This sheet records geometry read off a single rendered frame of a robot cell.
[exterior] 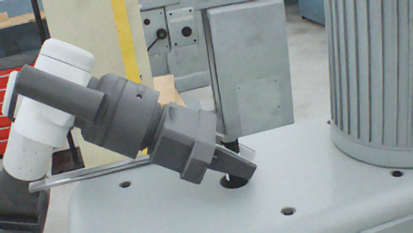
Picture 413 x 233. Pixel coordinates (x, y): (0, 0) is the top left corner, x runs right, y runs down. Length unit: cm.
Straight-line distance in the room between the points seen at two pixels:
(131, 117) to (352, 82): 27
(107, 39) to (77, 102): 177
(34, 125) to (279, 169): 31
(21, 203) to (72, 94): 53
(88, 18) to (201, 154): 177
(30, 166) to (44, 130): 38
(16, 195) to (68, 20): 138
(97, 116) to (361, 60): 31
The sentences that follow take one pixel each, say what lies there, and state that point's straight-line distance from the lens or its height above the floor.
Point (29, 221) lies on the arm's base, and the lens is 107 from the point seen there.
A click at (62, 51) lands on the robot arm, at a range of 58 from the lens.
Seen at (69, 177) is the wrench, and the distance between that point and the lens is 71.
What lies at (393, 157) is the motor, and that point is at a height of 191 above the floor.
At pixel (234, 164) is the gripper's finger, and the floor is 193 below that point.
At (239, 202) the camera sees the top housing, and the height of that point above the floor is 189.
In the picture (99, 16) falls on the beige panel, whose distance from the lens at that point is 228.
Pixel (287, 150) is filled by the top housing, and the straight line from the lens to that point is 69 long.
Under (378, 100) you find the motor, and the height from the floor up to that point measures 198.
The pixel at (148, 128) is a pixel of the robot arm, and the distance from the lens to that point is 57.
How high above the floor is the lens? 222
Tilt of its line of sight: 24 degrees down
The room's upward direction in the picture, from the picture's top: 9 degrees counter-clockwise
